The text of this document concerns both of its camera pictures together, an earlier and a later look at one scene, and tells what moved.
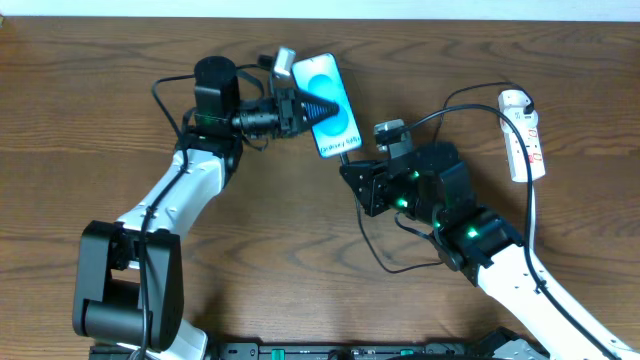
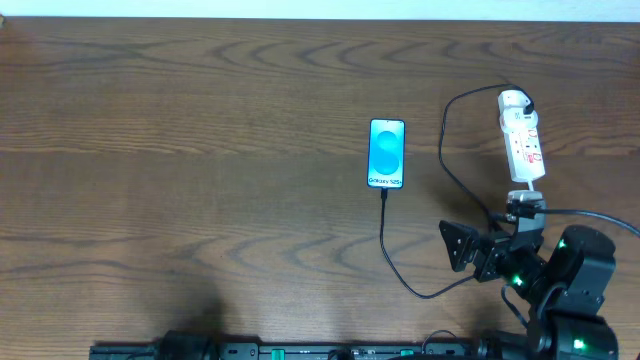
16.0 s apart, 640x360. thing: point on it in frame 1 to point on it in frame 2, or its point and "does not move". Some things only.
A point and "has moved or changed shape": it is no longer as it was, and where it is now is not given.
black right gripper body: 379,188 to 485,256
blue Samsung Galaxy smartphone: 320,75 has moved or changed shape
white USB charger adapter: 522,121 does not move
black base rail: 339,351 does not move
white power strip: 531,137 does not move
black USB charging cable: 354,193 to 457,182
